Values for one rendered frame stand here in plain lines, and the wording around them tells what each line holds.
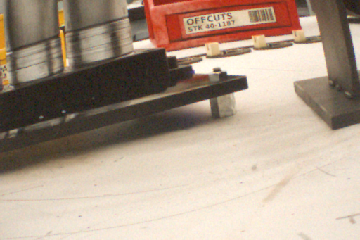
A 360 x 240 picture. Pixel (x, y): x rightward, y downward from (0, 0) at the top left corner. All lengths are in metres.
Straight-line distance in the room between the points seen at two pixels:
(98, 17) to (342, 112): 0.11
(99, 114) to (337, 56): 0.07
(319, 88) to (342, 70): 0.02
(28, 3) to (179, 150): 0.08
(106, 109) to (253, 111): 0.05
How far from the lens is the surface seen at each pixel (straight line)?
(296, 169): 0.17
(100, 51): 0.27
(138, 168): 0.20
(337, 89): 0.23
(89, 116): 0.22
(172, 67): 0.28
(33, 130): 0.22
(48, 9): 0.26
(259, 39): 0.44
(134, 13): 2.54
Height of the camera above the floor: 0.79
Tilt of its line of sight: 8 degrees down
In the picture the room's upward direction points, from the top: 10 degrees counter-clockwise
